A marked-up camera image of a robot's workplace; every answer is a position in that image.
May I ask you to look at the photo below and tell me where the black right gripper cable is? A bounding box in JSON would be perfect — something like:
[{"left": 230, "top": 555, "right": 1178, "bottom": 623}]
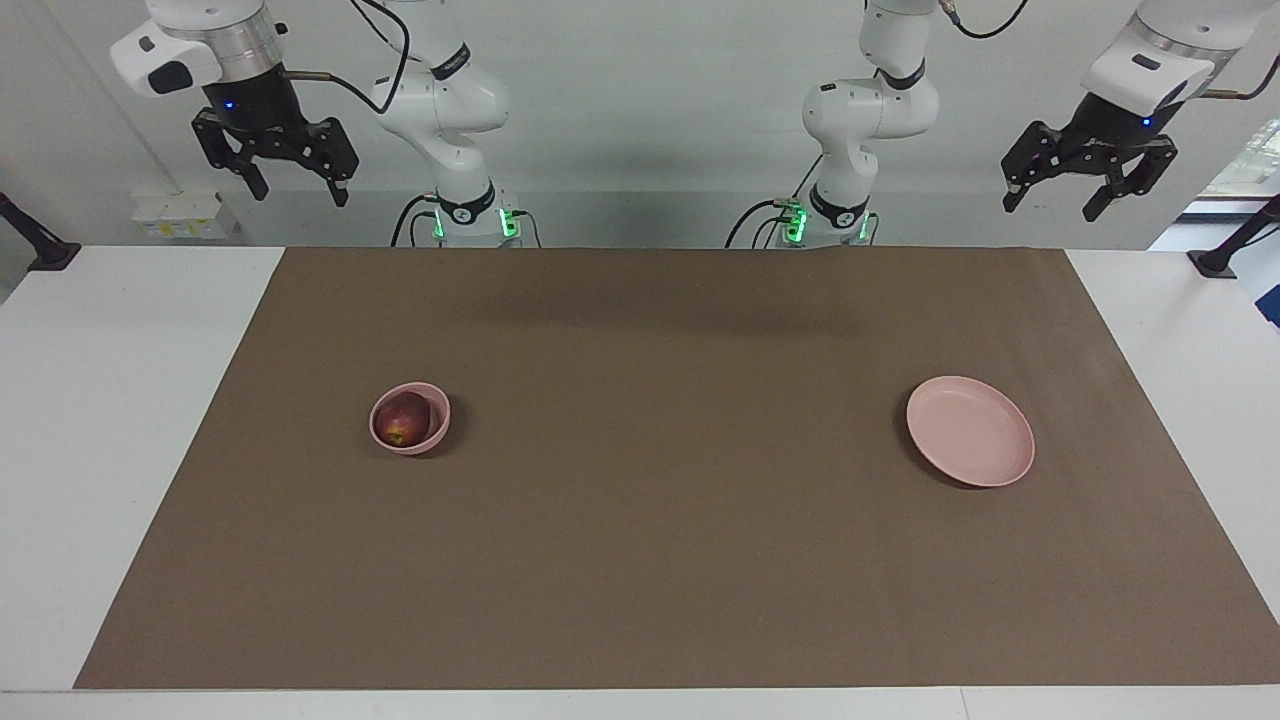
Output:
[{"left": 270, "top": 0, "right": 413, "bottom": 116}]

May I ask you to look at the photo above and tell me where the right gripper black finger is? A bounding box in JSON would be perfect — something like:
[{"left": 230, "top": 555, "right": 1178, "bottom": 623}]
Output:
[
  {"left": 299, "top": 117, "right": 360, "bottom": 209},
  {"left": 191, "top": 109, "right": 270, "bottom": 202}
]

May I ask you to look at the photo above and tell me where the white wall socket box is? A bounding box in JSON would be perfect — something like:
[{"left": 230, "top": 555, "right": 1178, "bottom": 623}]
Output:
[{"left": 130, "top": 188, "right": 243, "bottom": 242}]

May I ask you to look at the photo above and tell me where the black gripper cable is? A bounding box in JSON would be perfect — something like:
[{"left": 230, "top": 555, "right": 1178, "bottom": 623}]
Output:
[
  {"left": 270, "top": 0, "right": 413, "bottom": 116},
  {"left": 945, "top": 0, "right": 1280, "bottom": 101}
]

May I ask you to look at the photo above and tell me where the dark red apple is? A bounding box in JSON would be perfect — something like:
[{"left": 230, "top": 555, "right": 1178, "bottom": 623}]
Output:
[{"left": 375, "top": 391, "right": 432, "bottom": 448}]

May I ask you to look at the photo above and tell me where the pink bowl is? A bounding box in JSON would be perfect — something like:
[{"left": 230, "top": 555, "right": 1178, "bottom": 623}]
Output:
[{"left": 369, "top": 381, "right": 452, "bottom": 457}]

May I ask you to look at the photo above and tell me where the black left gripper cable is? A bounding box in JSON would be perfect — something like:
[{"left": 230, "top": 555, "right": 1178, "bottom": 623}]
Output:
[{"left": 945, "top": 0, "right": 1280, "bottom": 101}]

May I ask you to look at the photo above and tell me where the black clamp stand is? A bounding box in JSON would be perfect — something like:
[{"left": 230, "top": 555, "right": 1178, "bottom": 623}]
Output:
[
  {"left": 1188, "top": 195, "right": 1280, "bottom": 279},
  {"left": 0, "top": 193, "right": 82, "bottom": 272}
]

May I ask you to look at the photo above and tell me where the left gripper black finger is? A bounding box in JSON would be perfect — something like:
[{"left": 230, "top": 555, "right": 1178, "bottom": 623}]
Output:
[
  {"left": 1002, "top": 119, "right": 1068, "bottom": 214},
  {"left": 1082, "top": 139, "right": 1179, "bottom": 224}
]

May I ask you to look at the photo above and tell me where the brown table mat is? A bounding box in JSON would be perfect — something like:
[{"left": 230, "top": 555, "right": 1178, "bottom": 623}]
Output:
[{"left": 73, "top": 247, "right": 1280, "bottom": 691}]

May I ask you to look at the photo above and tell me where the black base cable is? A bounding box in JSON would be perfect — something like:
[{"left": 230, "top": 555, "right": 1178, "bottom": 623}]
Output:
[
  {"left": 389, "top": 194, "right": 442, "bottom": 248},
  {"left": 725, "top": 195, "right": 806, "bottom": 249}
]

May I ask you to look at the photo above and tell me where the pink plate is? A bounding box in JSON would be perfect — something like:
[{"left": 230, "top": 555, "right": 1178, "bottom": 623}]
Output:
[{"left": 906, "top": 375, "right": 1036, "bottom": 489}]

